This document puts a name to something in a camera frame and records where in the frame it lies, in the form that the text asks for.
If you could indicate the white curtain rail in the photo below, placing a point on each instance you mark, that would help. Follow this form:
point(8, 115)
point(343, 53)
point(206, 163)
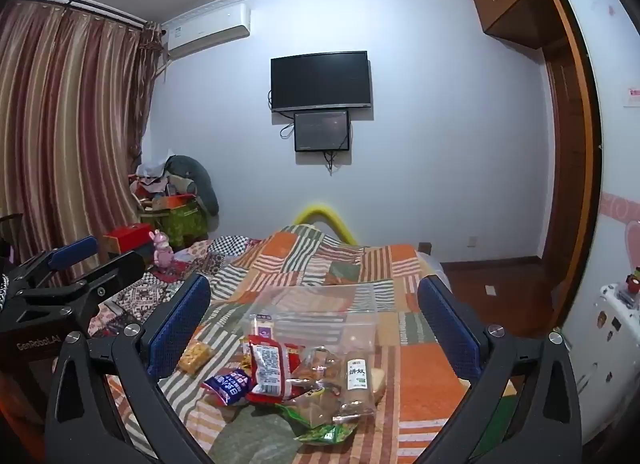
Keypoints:
point(75, 3)

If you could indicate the black wall television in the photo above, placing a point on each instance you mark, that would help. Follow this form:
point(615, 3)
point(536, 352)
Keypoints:
point(320, 81)

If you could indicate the pile of household clutter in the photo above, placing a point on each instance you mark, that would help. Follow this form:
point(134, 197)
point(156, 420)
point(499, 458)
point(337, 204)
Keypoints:
point(150, 184)

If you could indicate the striped brown curtain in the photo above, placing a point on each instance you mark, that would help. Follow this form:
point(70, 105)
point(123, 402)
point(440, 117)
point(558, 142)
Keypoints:
point(75, 119)

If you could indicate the orange patchwork blanket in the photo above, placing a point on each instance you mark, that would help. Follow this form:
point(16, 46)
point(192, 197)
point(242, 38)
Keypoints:
point(430, 394)

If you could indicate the tan pastry packet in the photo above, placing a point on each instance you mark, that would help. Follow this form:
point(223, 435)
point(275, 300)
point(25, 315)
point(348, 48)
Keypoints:
point(312, 406)

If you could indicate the blue snack packet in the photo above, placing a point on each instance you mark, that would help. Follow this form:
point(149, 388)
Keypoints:
point(230, 386)

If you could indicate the pink plush toy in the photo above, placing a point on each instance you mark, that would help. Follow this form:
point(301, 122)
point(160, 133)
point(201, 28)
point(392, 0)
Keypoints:
point(162, 249)

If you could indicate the clear plastic container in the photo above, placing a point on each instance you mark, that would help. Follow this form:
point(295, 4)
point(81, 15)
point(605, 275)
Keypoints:
point(320, 314)

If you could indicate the wooden door frame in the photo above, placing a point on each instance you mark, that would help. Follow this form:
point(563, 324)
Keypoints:
point(575, 169)

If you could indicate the yellow hoop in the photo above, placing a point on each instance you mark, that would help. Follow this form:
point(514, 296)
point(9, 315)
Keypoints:
point(320, 209)

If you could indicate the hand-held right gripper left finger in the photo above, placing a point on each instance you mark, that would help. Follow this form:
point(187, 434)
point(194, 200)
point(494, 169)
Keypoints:
point(180, 324)

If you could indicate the small black monitor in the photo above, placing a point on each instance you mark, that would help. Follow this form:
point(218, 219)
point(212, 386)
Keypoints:
point(321, 131)

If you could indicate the dark green snack packet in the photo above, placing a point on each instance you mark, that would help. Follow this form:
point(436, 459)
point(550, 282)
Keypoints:
point(287, 414)

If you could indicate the green pea snack packet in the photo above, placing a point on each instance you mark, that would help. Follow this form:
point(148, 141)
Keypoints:
point(320, 434)

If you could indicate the clear pastry packet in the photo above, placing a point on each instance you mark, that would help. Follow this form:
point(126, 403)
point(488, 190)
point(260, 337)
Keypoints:
point(315, 369)

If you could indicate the green cardboard box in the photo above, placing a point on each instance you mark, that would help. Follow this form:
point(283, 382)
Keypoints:
point(182, 224)

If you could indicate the brown biscuit packet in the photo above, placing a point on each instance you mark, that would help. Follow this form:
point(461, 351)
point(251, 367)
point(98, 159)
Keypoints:
point(356, 384)

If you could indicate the grey plush cushion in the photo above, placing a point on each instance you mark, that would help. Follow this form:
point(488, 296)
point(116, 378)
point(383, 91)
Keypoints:
point(195, 176)

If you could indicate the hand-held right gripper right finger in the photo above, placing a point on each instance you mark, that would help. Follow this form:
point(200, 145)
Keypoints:
point(445, 324)

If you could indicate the red box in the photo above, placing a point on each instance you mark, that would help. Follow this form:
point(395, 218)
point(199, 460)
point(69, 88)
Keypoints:
point(127, 236)

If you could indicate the purple and white packet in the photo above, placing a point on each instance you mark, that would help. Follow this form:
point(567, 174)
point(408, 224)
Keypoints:
point(262, 326)

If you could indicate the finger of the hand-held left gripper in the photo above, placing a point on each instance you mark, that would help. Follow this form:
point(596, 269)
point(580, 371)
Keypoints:
point(75, 250)
point(120, 271)

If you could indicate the patterned quilt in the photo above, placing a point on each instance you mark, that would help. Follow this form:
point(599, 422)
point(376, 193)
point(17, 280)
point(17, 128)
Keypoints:
point(150, 289)

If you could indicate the white air conditioner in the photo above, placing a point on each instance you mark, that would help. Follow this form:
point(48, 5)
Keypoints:
point(210, 34)

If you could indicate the red snack packet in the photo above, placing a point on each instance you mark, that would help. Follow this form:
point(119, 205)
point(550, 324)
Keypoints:
point(267, 369)

